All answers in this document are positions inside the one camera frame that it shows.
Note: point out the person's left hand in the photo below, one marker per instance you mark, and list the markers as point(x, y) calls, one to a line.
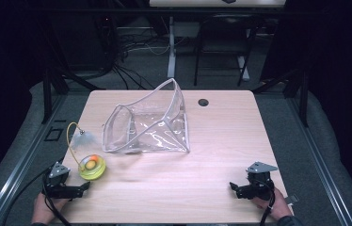
point(44, 208)

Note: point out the person's right hand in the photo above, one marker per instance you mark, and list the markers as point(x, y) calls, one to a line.
point(279, 205)

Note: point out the grey metal tab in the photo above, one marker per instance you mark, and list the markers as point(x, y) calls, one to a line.
point(291, 199)

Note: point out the aluminium floor rail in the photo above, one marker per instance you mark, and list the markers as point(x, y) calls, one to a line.
point(321, 163)
point(17, 169)

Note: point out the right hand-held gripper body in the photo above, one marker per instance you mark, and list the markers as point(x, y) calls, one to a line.
point(259, 183)

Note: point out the black round table grommet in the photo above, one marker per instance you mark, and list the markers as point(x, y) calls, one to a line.
point(203, 102)

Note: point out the white table top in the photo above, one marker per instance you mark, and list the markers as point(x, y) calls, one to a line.
point(216, 3)

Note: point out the clear plastic zipper bag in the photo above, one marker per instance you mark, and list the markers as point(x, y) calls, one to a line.
point(152, 128)

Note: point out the yellow cat toy with feather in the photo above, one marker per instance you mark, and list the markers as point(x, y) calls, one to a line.
point(92, 168)

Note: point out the black metal frame post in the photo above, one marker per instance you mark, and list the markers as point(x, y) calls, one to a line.
point(304, 100)
point(46, 97)

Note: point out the white table leg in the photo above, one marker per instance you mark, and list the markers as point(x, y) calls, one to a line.
point(171, 47)

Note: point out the black metal chair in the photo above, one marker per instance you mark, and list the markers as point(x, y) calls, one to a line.
point(224, 37)

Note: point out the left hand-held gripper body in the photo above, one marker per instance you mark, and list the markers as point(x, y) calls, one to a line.
point(58, 180)

